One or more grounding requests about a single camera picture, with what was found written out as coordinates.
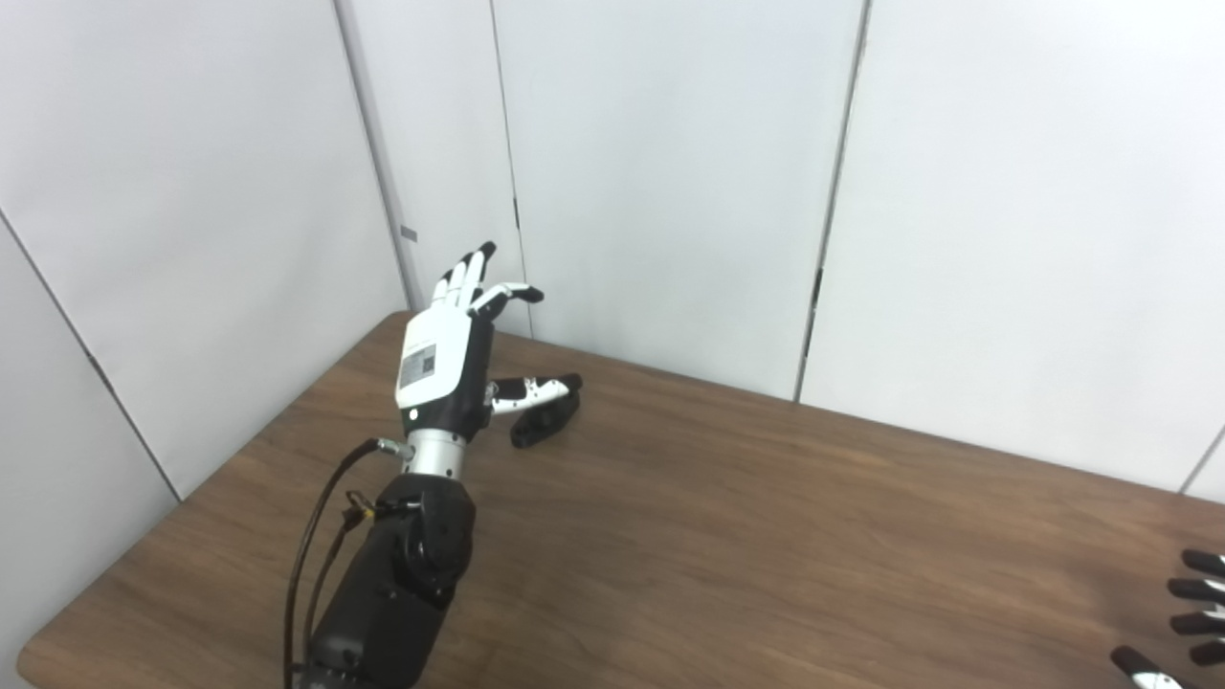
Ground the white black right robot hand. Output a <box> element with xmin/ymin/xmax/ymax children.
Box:
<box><xmin>1110</xmin><ymin>548</ymin><xmax>1225</xmax><ymax>689</ymax></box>

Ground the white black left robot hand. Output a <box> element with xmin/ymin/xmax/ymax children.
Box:
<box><xmin>395</xmin><ymin>241</ymin><xmax>584</xmax><ymax>449</ymax></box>

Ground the black flanged holder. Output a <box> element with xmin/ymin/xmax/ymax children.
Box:
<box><xmin>510</xmin><ymin>388</ymin><xmax>582</xmax><ymax>450</ymax></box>

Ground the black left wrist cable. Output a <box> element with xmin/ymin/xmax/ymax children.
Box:
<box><xmin>282</xmin><ymin>437</ymin><xmax>415</xmax><ymax>689</ymax></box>

